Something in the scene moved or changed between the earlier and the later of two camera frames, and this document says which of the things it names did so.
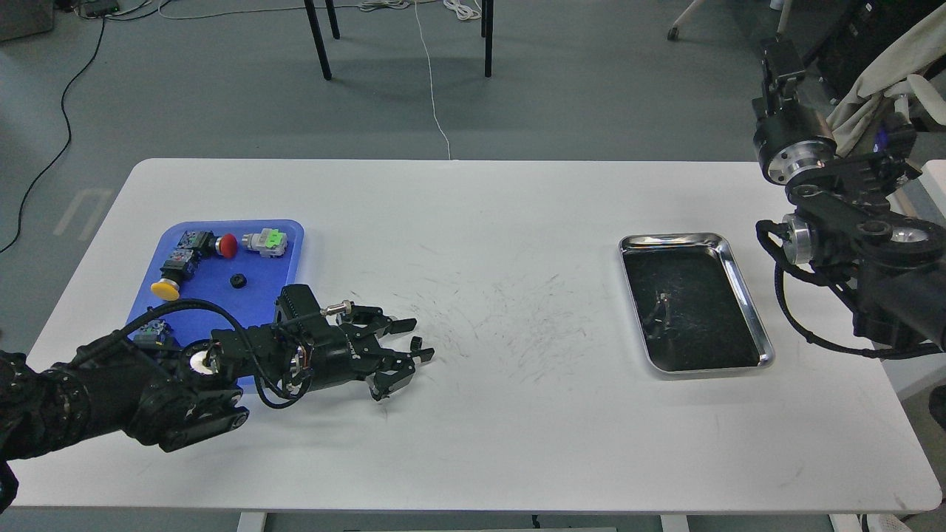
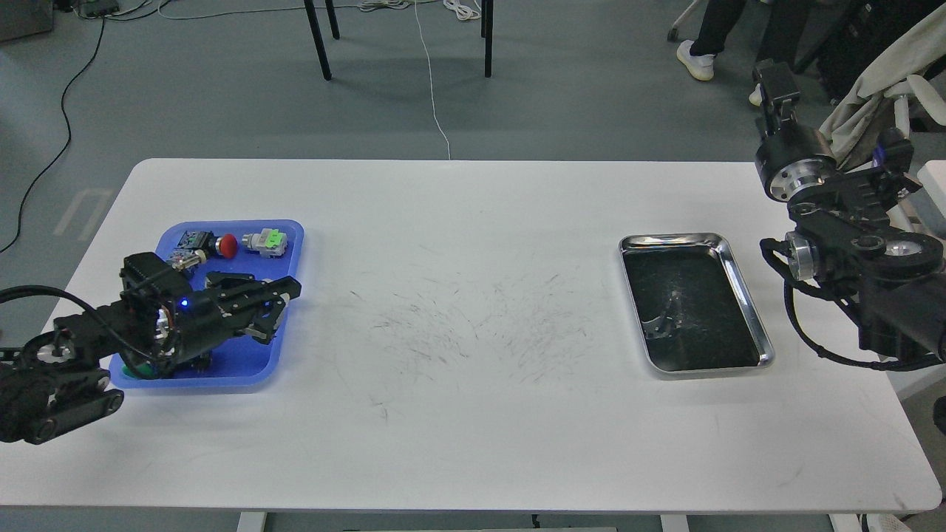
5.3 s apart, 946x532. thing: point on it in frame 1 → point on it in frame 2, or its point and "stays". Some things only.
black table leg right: x=487 y=22 stays
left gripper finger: x=395 y=370 → x=262 y=328
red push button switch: x=207 y=241 stays
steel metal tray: x=695 y=312 stays
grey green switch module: x=268 y=243 stays
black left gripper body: x=299 y=352 → x=172 y=325
